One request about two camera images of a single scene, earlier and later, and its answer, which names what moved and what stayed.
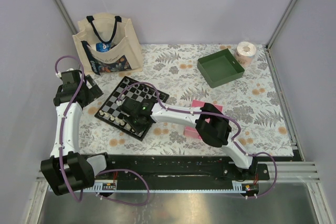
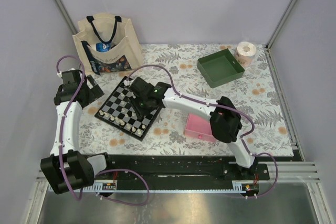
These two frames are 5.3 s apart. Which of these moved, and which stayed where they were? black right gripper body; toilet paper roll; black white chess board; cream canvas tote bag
Moved: black right gripper body
Stayed: toilet paper roll; cream canvas tote bag; black white chess board
